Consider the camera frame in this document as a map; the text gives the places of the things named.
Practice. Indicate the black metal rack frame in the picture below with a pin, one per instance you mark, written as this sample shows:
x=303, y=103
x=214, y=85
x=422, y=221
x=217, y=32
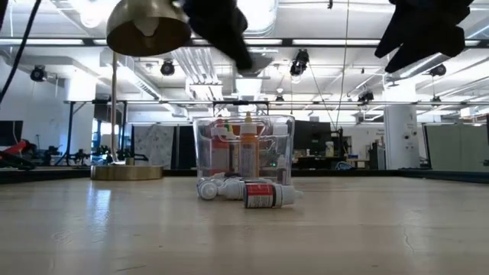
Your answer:
x=70, y=130

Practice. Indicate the large green-cap colouring bottle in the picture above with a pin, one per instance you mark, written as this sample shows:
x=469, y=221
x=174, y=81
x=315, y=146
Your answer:
x=228, y=126

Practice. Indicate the clear plastic bin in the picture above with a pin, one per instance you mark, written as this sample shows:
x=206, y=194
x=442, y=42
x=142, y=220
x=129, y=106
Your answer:
x=202, y=153

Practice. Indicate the black monitor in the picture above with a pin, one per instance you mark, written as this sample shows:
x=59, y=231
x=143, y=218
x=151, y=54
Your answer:
x=311, y=137

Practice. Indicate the dark wall screen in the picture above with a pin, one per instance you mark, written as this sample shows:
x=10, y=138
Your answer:
x=10, y=133

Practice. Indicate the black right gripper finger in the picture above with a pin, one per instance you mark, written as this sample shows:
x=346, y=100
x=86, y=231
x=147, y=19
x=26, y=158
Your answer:
x=397, y=34
x=439, y=42

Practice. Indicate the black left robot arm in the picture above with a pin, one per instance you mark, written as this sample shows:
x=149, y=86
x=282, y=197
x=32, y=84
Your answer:
x=2, y=9

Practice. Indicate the white dropper bottle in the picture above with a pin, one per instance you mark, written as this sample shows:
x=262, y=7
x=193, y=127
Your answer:
x=232, y=189

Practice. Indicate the black aluminium table frame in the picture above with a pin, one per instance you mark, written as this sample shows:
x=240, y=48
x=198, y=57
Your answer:
x=382, y=175

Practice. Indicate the small red-label dropper bottle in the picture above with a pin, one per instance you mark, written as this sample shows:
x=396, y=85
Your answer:
x=260, y=196

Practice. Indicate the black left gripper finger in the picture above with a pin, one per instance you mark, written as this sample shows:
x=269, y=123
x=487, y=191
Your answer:
x=238, y=49

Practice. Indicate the green partition wall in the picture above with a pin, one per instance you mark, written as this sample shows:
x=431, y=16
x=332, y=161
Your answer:
x=458, y=147

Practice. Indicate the patterned grey panel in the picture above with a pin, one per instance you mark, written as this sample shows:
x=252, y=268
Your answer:
x=153, y=143

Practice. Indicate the silver ventilation duct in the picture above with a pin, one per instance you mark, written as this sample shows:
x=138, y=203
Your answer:
x=263, y=15

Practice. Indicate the large orange colouring bottle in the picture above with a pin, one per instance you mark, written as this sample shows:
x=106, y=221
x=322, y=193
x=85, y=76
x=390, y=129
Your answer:
x=219, y=156

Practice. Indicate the large yellow colouring bottle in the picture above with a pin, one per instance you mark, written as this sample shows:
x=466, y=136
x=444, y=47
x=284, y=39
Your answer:
x=249, y=153

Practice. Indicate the brass dome table lamp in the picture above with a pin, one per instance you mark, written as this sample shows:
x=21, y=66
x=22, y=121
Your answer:
x=149, y=38

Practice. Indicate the red object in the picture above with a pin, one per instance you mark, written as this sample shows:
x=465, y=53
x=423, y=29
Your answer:
x=17, y=147

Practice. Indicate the small brown dropper bottle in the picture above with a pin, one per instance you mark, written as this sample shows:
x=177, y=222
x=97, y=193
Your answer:
x=281, y=172

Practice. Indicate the white round column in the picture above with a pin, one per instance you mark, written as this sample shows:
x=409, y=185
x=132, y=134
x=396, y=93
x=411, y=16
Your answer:
x=401, y=137

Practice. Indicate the long ceiling light bar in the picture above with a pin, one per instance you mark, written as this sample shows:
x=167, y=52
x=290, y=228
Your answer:
x=336, y=42

